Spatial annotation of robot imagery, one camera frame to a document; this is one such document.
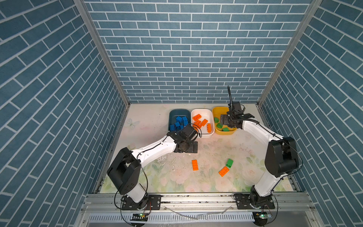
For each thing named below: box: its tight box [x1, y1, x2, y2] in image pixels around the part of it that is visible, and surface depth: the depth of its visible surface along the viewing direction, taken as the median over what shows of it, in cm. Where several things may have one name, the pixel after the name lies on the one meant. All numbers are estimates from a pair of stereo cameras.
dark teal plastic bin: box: [168, 108, 192, 132], surface depth 110 cm
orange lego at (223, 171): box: [218, 165, 230, 178], surface depth 86 cm
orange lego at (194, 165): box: [191, 159, 199, 171], surface depth 88 cm
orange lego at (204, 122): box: [200, 118, 208, 127], surface depth 110 cm
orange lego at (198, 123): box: [193, 120, 202, 128], surface depth 108 cm
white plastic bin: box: [190, 108, 216, 139], surface depth 110 cm
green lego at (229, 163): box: [225, 158, 234, 169], surface depth 88 cm
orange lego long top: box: [207, 122, 212, 133], surface depth 106 cm
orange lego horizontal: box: [192, 113, 202, 122], surface depth 112 cm
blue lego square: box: [181, 115, 189, 124], surface depth 109 cm
